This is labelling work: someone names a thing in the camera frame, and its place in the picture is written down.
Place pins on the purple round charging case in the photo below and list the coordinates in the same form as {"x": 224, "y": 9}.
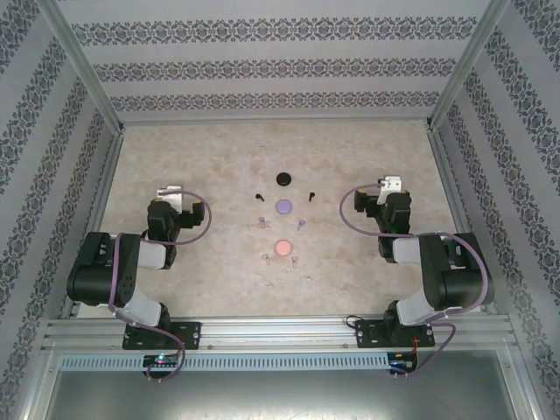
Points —
{"x": 284, "y": 206}

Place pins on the pink round charging case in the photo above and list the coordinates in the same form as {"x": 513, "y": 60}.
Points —
{"x": 283, "y": 247}

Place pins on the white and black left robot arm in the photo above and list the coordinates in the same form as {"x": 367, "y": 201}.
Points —
{"x": 100, "y": 271}

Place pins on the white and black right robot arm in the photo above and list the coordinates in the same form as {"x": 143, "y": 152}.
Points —
{"x": 459, "y": 280}

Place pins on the black round charging case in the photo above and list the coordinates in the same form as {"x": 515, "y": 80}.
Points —
{"x": 284, "y": 178}

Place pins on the small left controller board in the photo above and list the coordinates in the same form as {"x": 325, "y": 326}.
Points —
{"x": 159, "y": 360}

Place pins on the small controller board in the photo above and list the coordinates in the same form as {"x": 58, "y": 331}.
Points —
{"x": 159, "y": 360}
{"x": 402, "y": 365}

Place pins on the small right controller board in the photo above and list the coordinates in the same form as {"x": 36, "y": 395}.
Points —
{"x": 402, "y": 365}

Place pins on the grey metal sheet panel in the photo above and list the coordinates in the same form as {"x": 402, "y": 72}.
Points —
{"x": 280, "y": 396}

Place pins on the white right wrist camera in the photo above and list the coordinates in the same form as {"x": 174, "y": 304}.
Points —
{"x": 390, "y": 184}

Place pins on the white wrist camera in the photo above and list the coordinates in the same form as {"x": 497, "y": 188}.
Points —
{"x": 172, "y": 198}
{"x": 390, "y": 184}

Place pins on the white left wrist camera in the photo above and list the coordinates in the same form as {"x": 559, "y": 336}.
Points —
{"x": 172, "y": 198}

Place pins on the aluminium table side rail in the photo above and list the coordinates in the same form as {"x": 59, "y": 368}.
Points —
{"x": 450, "y": 192}
{"x": 102, "y": 192}

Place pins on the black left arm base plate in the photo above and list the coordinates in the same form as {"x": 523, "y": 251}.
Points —
{"x": 188, "y": 334}

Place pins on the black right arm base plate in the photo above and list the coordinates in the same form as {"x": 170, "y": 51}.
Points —
{"x": 367, "y": 334}

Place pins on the aluminium frame post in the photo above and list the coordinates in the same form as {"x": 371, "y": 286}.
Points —
{"x": 79, "y": 61}
{"x": 470, "y": 61}

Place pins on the aluminium mounting rail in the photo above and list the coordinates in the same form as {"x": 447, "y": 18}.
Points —
{"x": 280, "y": 332}

